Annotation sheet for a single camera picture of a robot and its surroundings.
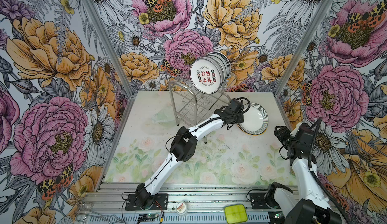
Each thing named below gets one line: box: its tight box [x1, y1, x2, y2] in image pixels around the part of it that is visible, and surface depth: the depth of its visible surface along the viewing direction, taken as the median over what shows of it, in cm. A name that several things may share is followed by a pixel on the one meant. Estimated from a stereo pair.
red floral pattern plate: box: [189, 57, 224, 95], surface depth 83 cm
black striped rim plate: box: [236, 102, 270, 136], surface depth 99 cm
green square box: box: [224, 203, 248, 224], surface depth 72 cm
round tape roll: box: [176, 202, 188, 215], surface depth 65 cm
